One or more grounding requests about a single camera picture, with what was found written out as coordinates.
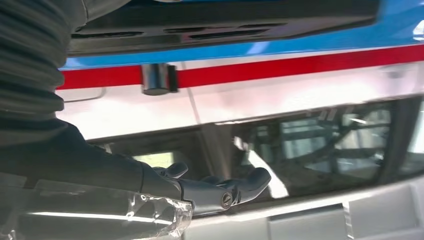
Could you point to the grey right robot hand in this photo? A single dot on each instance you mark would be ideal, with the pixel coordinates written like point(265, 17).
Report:
point(82, 185)

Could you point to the red barrier belt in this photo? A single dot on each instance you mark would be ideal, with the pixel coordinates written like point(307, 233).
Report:
point(99, 76)
point(298, 64)

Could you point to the black barrier stanchion post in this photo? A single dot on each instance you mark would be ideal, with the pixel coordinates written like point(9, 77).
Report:
point(155, 79)

